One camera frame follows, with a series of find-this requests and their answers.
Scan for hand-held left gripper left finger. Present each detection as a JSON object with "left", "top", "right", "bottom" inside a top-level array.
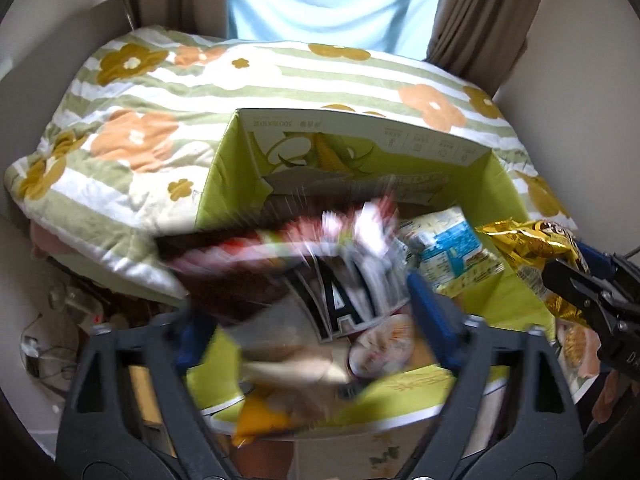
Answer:
[{"left": 55, "top": 316, "right": 241, "bottom": 480}]

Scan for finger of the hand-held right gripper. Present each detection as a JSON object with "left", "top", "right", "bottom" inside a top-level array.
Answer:
[
  {"left": 575, "top": 242, "right": 640, "bottom": 291},
  {"left": 542, "top": 259, "right": 632, "bottom": 333}
]

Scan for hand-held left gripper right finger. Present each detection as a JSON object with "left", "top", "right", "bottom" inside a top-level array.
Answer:
[{"left": 405, "top": 272, "right": 586, "bottom": 480}]

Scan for gold snack packet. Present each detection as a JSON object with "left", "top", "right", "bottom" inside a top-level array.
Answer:
[{"left": 475, "top": 217, "right": 593, "bottom": 321}]

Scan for beige snack packet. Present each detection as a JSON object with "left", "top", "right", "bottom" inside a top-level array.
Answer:
[{"left": 215, "top": 295, "right": 361, "bottom": 401}]

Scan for black white lettered snack packet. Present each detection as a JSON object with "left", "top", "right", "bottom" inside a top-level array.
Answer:
[{"left": 285, "top": 250, "right": 411, "bottom": 346}]

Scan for green cardboard box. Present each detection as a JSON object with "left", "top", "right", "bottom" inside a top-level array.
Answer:
[{"left": 192, "top": 106, "right": 558, "bottom": 480}]

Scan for bowl picture snack packet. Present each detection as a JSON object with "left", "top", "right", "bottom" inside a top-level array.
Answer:
[{"left": 347, "top": 312, "right": 416, "bottom": 378}]

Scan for wooden board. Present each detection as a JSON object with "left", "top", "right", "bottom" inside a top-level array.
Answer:
[{"left": 127, "top": 365, "right": 173, "bottom": 461}]

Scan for blue white snack packet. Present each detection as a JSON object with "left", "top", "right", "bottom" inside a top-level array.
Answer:
[{"left": 400, "top": 207, "right": 506, "bottom": 293}]

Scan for red snack packet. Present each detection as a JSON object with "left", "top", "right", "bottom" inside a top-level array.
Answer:
[{"left": 155, "top": 200, "right": 401, "bottom": 283}]

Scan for orange snack packet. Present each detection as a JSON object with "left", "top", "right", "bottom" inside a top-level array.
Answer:
[{"left": 232, "top": 390, "right": 301, "bottom": 448}]

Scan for pink cloth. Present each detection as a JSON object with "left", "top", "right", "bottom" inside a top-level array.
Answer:
[{"left": 30, "top": 222, "right": 71, "bottom": 258}]

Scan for floral striped blanket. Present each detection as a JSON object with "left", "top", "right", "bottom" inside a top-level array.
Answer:
[{"left": 5, "top": 25, "right": 576, "bottom": 306}]

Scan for light blue window cloth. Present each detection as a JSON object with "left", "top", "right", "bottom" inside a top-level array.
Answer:
[{"left": 227, "top": 0, "right": 448, "bottom": 58}]

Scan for tangled cables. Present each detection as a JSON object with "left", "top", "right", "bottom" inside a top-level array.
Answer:
[{"left": 20, "top": 310, "right": 83, "bottom": 383}]

